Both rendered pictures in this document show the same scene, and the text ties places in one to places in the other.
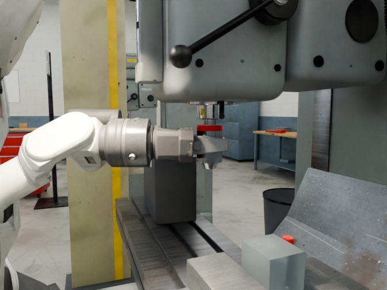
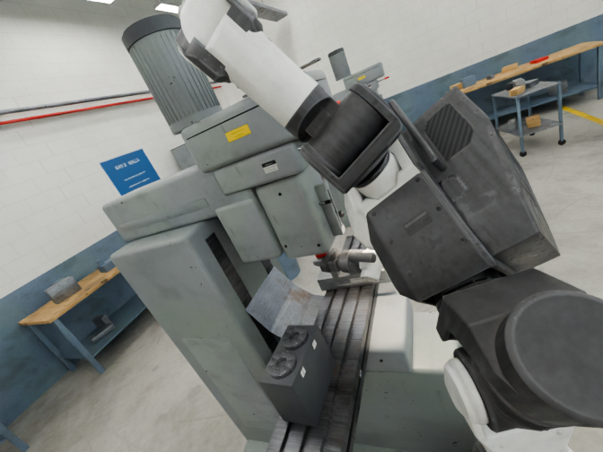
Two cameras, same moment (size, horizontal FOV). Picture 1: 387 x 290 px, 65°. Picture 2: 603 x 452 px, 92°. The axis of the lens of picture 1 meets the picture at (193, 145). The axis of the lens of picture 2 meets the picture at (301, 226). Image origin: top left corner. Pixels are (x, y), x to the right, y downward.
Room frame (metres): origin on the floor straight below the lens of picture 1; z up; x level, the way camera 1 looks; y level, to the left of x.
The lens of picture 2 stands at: (1.25, 0.75, 1.81)
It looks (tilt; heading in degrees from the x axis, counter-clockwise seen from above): 21 degrees down; 229
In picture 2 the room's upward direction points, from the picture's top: 24 degrees counter-clockwise
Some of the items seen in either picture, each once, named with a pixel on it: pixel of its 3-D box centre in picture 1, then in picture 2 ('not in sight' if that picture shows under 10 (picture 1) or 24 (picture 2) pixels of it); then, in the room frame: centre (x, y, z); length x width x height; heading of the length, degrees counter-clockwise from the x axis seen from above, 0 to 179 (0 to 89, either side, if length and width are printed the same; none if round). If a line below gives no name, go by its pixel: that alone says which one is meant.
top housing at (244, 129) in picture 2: not in sight; (260, 123); (0.55, -0.04, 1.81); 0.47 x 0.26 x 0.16; 110
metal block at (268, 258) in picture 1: (271, 267); not in sight; (0.36, -0.10, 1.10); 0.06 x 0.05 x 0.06; 23
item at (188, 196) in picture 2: not in sight; (185, 195); (0.72, -0.50, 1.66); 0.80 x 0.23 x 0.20; 110
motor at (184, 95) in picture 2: not in sight; (176, 79); (0.63, -0.26, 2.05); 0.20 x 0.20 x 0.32
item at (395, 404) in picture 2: not in sight; (380, 381); (0.54, -0.01, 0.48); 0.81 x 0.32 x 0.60; 110
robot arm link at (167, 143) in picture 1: (159, 144); (341, 261); (0.55, 0.06, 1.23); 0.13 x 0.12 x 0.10; 2
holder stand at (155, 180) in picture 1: (167, 179); (300, 369); (0.93, 0.08, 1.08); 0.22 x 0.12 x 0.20; 17
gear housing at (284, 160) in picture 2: not in sight; (269, 160); (0.56, -0.07, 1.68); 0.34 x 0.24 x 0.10; 110
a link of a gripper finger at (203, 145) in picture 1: (210, 145); not in sight; (0.52, -0.03, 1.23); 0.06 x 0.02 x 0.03; 91
